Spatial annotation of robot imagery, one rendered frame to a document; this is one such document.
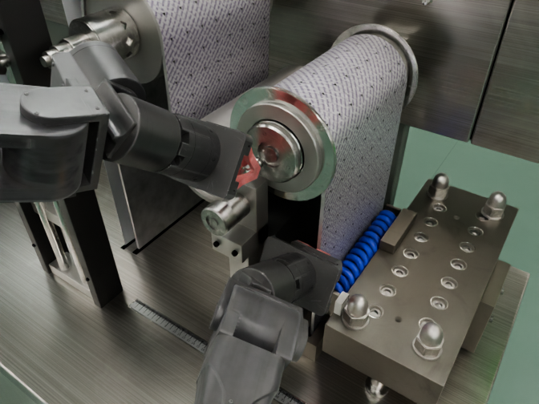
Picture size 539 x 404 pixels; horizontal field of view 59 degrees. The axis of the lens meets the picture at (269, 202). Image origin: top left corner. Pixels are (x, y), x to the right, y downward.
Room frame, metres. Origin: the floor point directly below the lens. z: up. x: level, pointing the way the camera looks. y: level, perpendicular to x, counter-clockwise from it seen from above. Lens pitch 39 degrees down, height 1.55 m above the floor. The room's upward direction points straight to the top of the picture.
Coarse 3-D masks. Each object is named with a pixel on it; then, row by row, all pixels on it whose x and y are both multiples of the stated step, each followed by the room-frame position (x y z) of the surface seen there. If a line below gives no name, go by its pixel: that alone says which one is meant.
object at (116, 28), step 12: (96, 12) 0.60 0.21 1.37; (108, 12) 0.60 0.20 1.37; (120, 12) 0.61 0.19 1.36; (72, 24) 0.58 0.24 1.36; (84, 24) 0.57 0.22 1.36; (96, 24) 0.57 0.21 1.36; (108, 24) 0.58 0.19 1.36; (120, 24) 0.60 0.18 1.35; (132, 24) 0.61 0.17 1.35; (96, 36) 0.56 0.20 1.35; (108, 36) 0.57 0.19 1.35; (120, 36) 0.58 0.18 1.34; (132, 36) 0.60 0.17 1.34; (120, 48) 0.58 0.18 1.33; (132, 48) 0.60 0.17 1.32
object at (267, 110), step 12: (252, 108) 0.49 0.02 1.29; (264, 108) 0.48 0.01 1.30; (276, 108) 0.47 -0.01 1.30; (288, 108) 0.47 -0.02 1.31; (240, 120) 0.50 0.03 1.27; (252, 120) 0.49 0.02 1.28; (276, 120) 0.47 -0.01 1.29; (288, 120) 0.46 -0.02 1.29; (300, 120) 0.46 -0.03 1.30; (300, 132) 0.45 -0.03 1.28; (312, 132) 0.45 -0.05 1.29; (312, 144) 0.45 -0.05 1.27; (312, 156) 0.45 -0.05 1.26; (312, 168) 0.44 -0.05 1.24; (300, 180) 0.45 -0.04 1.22; (312, 180) 0.44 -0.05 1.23
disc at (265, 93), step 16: (256, 96) 0.50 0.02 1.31; (272, 96) 0.48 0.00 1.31; (288, 96) 0.47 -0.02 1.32; (240, 112) 0.51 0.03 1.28; (304, 112) 0.46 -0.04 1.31; (320, 128) 0.45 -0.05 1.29; (320, 144) 0.45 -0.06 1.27; (336, 160) 0.44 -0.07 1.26; (320, 176) 0.45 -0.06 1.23; (272, 192) 0.48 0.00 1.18; (288, 192) 0.47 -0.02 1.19; (304, 192) 0.46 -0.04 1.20; (320, 192) 0.45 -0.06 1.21
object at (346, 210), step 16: (384, 144) 0.60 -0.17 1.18; (368, 160) 0.55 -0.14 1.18; (384, 160) 0.61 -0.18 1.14; (352, 176) 0.51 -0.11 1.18; (368, 176) 0.56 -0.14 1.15; (384, 176) 0.62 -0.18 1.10; (336, 192) 0.47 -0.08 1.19; (352, 192) 0.52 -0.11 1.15; (368, 192) 0.57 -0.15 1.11; (384, 192) 0.64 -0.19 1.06; (320, 208) 0.45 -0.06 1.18; (336, 208) 0.48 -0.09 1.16; (352, 208) 0.52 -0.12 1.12; (368, 208) 0.58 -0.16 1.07; (320, 224) 0.45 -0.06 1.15; (336, 224) 0.48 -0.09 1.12; (352, 224) 0.53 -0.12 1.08; (368, 224) 0.59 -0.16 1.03; (320, 240) 0.45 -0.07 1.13; (336, 240) 0.49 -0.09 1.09; (352, 240) 0.54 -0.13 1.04; (336, 256) 0.49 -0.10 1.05
